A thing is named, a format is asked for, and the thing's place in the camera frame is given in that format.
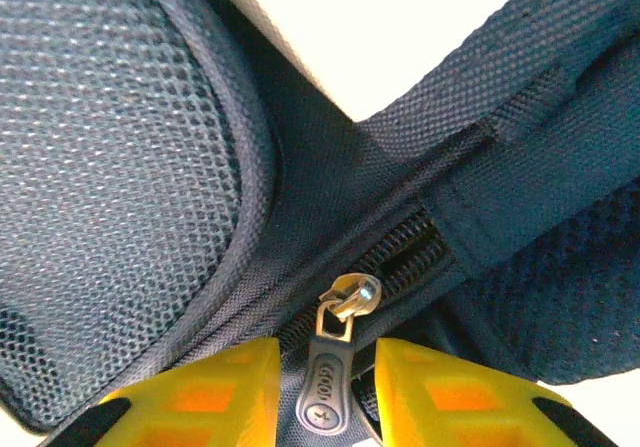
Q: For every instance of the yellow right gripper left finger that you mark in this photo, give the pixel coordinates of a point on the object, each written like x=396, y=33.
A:
x=200, y=402

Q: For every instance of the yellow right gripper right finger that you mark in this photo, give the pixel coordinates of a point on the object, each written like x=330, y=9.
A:
x=460, y=402

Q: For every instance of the navy blue backpack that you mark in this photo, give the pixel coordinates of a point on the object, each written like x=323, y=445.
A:
x=150, y=142

